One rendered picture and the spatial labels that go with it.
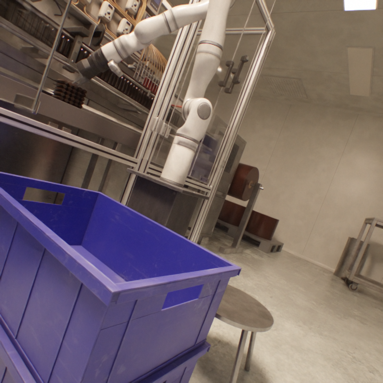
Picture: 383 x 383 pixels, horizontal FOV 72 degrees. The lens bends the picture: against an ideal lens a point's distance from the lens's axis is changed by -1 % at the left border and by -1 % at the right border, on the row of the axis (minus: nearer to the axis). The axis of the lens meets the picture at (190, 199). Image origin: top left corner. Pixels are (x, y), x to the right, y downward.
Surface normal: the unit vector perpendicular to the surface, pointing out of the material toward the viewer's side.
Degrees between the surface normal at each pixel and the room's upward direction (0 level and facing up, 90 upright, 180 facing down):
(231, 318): 0
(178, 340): 90
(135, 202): 90
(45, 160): 90
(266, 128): 90
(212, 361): 0
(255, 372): 0
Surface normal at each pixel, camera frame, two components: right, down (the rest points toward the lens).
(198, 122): 0.51, 0.29
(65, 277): -0.54, -0.14
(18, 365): 0.35, -0.94
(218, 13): -0.07, 0.19
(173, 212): 0.84, 0.34
